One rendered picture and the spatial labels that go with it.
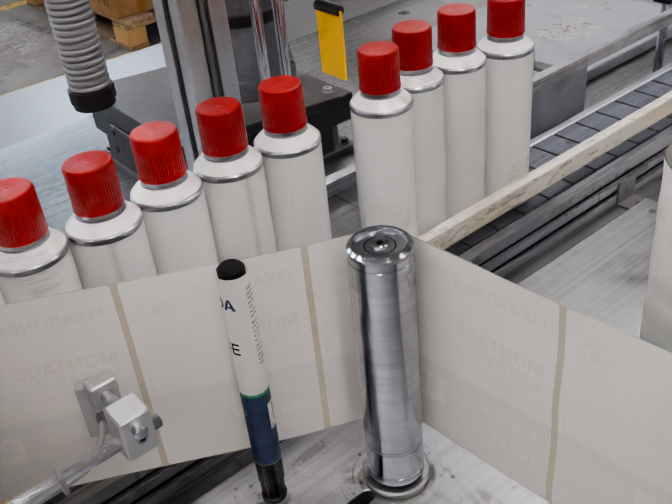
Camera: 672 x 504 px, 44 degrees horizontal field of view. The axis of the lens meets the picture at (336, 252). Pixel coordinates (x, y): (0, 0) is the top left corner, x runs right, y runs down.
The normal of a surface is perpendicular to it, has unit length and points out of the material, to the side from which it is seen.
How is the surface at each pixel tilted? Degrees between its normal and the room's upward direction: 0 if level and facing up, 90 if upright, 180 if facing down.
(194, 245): 90
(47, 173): 0
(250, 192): 90
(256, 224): 90
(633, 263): 0
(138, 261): 90
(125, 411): 0
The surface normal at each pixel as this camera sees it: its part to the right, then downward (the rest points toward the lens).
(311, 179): 0.59, 0.40
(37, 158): -0.09, -0.82
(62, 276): 0.85, 0.22
